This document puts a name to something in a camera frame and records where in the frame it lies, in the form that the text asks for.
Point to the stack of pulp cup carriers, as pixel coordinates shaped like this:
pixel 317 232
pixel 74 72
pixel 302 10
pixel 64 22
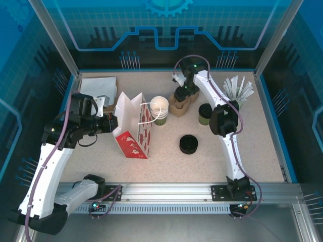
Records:
pixel 180 109

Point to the black plastic cup lid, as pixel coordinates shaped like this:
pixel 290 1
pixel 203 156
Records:
pixel 205 111

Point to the green paper coffee cup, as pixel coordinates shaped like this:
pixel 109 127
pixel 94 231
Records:
pixel 203 121

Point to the red white paper gift bag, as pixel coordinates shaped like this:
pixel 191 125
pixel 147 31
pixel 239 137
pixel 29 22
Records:
pixel 131 126

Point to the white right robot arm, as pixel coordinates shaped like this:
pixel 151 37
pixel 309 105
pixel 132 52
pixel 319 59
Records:
pixel 232 156

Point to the stack of white paper cups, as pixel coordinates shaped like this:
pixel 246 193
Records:
pixel 159 103

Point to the stack of white napkins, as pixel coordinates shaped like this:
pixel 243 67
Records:
pixel 98 85

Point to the stack of black cup lids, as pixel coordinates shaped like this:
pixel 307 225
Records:
pixel 188 143

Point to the connector plug with LED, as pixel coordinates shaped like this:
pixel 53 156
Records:
pixel 97 206
pixel 243 205

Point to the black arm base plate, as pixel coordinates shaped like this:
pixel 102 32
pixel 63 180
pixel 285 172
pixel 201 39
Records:
pixel 218 192
pixel 113 192

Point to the aluminium frame post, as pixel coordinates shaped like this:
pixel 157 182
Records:
pixel 277 37
pixel 54 37

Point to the aluminium mounting rail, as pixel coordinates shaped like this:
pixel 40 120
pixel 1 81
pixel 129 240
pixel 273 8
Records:
pixel 164 191

